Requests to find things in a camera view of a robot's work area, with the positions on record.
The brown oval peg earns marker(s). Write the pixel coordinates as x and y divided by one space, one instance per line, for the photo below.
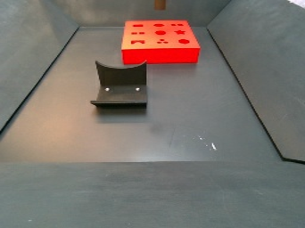
160 4

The black curved holder bracket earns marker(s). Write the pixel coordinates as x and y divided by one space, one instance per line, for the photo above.
124 85

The red shape-sorter block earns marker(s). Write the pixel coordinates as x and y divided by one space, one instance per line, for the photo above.
160 41

